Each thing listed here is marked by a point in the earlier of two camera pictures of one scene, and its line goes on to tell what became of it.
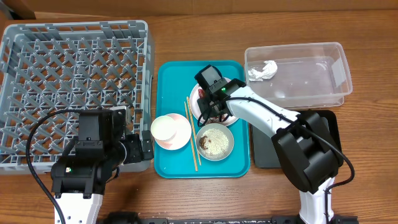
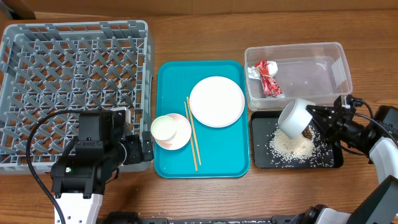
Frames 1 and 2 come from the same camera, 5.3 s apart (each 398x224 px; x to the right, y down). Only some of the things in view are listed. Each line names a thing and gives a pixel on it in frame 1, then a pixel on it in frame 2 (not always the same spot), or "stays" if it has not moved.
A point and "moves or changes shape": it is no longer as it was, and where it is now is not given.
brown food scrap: (201, 142) moves or changes shape
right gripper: (204, 112) to (333, 122)
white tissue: (268, 71) stays
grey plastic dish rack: (49, 67) stays
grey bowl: (214, 142) moves or changes shape
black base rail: (134, 218) stays
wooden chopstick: (194, 130) stays
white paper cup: (163, 127) stays
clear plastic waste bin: (300, 76) stays
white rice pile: (216, 142) moves or changes shape
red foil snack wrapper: (212, 120) to (270, 88)
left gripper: (146, 145) stays
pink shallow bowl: (182, 136) stays
